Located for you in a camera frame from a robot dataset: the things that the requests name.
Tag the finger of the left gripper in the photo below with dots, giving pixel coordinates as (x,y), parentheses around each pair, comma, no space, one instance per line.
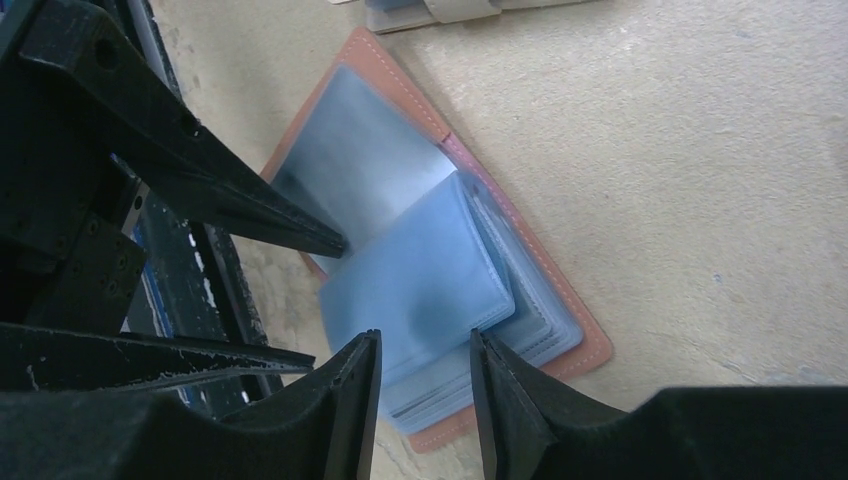
(35,359)
(97,79)

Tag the cream card holder with snap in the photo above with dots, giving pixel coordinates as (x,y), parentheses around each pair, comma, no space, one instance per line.
(388,16)

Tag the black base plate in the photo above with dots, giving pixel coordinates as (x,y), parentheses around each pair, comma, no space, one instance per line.
(192,284)

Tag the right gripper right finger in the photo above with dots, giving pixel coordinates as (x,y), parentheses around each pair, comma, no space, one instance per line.
(532,426)

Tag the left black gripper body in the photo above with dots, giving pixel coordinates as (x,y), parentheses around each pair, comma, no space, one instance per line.
(65,261)

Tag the brown card holder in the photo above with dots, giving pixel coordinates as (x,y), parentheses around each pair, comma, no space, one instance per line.
(434,248)

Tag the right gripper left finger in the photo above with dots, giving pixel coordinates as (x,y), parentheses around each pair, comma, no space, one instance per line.
(322,426)

